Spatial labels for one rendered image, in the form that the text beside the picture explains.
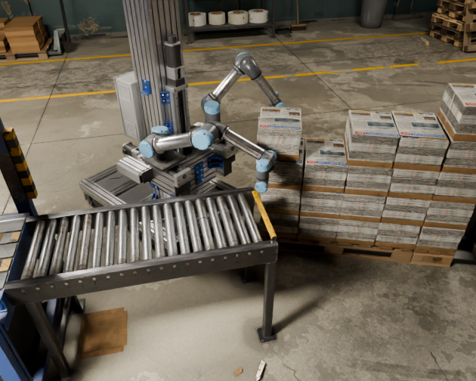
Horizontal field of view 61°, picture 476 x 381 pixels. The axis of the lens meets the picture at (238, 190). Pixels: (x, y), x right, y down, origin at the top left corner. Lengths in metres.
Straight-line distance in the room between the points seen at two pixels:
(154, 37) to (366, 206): 1.81
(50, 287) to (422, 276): 2.50
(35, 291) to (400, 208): 2.30
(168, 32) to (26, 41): 5.61
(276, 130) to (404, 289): 1.47
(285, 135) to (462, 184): 1.20
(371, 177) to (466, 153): 0.58
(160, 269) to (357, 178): 1.46
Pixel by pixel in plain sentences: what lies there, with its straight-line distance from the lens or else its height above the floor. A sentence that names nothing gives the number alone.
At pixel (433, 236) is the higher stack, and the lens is 3.25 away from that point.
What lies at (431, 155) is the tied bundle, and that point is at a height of 0.95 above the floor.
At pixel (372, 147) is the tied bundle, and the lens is 2.72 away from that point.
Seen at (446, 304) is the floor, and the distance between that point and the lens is 3.21.
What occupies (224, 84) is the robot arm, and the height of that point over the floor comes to 1.15.
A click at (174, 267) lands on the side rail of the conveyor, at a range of 2.10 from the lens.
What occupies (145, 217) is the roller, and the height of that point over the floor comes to 0.80.
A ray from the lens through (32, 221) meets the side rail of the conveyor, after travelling 2.57.
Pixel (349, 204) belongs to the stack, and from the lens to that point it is 2.95.
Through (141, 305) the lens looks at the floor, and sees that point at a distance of 2.97.
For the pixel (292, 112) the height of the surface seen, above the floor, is 1.06.
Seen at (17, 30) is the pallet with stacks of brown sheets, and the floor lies 0.50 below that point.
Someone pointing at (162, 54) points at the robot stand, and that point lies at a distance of 2.80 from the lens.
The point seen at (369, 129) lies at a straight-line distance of 2.74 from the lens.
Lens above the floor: 2.27
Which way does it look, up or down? 36 degrees down
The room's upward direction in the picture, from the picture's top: 1 degrees counter-clockwise
